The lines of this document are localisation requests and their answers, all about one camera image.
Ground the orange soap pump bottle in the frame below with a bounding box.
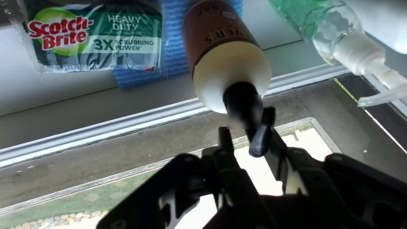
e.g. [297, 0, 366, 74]
[181, 0, 272, 157]

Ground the Scotch-Brite sponge pack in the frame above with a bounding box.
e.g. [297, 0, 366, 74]
[20, 0, 162, 73]

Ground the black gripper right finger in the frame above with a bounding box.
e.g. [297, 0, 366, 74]
[261, 107, 339, 195]

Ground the clear green spray bottle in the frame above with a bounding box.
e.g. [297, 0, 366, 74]
[268, 0, 407, 107]

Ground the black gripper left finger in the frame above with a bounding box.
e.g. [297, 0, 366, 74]
[200, 128, 275, 229]

